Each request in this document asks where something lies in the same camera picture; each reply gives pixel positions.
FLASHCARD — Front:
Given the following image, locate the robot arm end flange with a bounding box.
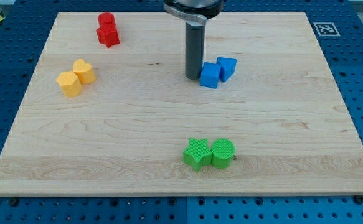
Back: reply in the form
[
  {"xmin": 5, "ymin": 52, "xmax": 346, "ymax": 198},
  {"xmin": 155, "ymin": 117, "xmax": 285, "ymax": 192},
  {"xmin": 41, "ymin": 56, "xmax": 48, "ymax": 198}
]
[{"xmin": 163, "ymin": 0, "xmax": 224, "ymax": 26}]

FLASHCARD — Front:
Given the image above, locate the yellow heart block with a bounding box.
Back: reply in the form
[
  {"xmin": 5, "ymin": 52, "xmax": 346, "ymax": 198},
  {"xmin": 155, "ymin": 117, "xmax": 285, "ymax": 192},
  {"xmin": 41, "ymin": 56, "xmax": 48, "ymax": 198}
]
[{"xmin": 72, "ymin": 59, "xmax": 97, "ymax": 84}]

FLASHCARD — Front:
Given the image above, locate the green star block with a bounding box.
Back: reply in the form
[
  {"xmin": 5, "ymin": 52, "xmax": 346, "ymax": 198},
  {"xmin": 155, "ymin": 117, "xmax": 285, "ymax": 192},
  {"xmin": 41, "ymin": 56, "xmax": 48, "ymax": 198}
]
[{"xmin": 183, "ymin": 138, "xmax": 213, "ymax": 172}]

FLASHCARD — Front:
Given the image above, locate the blue cube block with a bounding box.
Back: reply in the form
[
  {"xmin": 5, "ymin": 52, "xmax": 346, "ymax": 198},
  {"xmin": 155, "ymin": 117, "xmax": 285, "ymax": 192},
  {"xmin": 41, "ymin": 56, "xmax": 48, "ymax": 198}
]
[{"xmin": 200, "ymin": 62, "xmax": 221, "ymax": 89}]

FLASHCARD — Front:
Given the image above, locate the green cylinder block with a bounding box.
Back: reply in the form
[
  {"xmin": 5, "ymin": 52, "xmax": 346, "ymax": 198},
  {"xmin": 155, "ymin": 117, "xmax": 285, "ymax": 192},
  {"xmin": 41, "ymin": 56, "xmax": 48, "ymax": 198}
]
[{"xmin": 211, "ymin": 138, "xmax": 235, "ymax": 169}]

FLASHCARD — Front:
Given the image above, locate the blue triangle block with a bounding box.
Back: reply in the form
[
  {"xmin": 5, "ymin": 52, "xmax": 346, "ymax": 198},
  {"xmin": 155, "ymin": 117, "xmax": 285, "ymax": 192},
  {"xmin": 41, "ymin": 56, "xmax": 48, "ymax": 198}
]
[{"xmin": 216, "ymin": 57, "xmax": 237, "ymax": 82}]

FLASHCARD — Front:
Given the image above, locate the wooden board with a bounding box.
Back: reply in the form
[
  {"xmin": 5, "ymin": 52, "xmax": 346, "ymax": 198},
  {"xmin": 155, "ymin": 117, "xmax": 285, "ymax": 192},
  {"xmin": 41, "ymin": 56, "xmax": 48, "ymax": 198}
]
[{"xmin": 0, "ymin": 12, "xmax": 363, "ymax": 197}]

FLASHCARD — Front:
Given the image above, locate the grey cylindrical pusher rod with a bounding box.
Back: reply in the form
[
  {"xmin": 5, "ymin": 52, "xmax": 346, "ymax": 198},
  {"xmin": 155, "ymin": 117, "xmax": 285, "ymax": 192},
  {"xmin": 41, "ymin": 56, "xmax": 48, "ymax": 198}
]
[{"xmin": 185, "ymin": 22, "xmax": 205, "ymax": 80}]

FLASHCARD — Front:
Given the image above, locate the red star block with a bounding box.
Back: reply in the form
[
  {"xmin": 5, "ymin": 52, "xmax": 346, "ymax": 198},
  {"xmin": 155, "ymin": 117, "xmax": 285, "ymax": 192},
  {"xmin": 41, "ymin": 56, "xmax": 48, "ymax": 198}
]
[{"xmin": 96, "ymin": 27, "xmax": 120, "ymax": 48}]

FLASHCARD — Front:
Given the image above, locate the yellow hexagon block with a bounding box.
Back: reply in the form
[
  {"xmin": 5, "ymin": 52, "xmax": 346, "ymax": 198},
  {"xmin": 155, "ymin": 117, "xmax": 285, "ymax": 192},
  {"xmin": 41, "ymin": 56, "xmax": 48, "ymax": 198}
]
[{"xmin": 56, "ymin": 71, "xmax": 83, "ymax": 98}]

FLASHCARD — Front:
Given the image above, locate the red cylinder block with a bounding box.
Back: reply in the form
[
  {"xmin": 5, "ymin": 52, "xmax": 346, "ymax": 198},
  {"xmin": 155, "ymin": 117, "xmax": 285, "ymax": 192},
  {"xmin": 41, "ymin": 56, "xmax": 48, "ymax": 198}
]
[{"xmin": 98, "ymin": 12, "xmax": 115, "ymax": 29}]

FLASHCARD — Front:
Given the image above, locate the white fiducial marker tag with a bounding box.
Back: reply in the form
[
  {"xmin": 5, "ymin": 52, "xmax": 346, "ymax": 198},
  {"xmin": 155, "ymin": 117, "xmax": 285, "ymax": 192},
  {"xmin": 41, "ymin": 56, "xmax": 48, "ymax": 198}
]
[{"xmin": 313, "ymin": 22, "xmax": 340, "ymax": 37}]

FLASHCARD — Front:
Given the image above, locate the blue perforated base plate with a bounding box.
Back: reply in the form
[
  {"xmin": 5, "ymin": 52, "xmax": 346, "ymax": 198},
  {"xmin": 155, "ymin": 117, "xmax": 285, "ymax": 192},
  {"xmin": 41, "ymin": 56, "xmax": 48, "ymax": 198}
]
[{"xmin": 0, "ymin": 1, "xmax": 363, "ymax": 223}]

